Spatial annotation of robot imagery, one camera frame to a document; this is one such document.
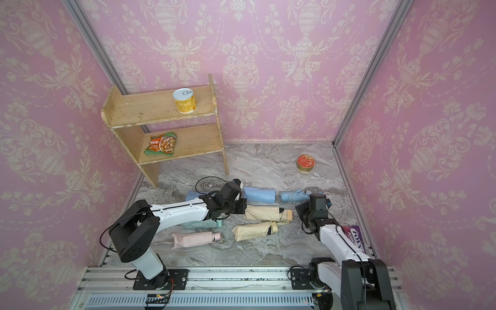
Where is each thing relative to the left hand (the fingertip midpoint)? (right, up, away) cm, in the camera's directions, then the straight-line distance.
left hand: (249, 207), depth 88 cm
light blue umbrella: (+23, +4, +6) cm, 24 cm away
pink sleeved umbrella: (-27, -11, -9) cm, 31 cm away
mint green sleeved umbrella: (-20, -7, -4) cm, 22 cm away
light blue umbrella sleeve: (+5, +4, +6) cm, 9 cm away
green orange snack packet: (-41, +29, +2) cm, 50 cm away
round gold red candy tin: (+31, +20, +19) cm, 41 cm away
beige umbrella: (+9, -3, 0) cm, 9 cm away
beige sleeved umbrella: (+1, -8, -6) cm, 10 cm away
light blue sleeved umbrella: (-28, +4, +7) cm, 30 cm away
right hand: (+23, 0, +2) cm, 23 cm away
